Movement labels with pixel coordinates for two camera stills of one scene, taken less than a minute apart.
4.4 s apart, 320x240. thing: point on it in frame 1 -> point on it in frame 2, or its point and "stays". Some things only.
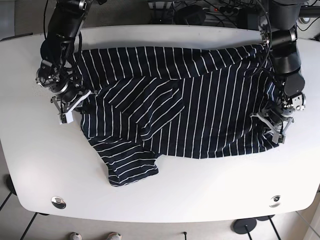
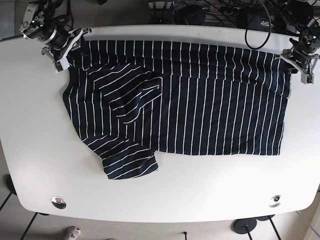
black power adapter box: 190,15 stays
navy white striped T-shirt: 145,103 stays
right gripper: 280,132 -> 305,70
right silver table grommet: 275,201 stays
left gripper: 67,107 -> 59,56
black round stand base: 244,226 stays
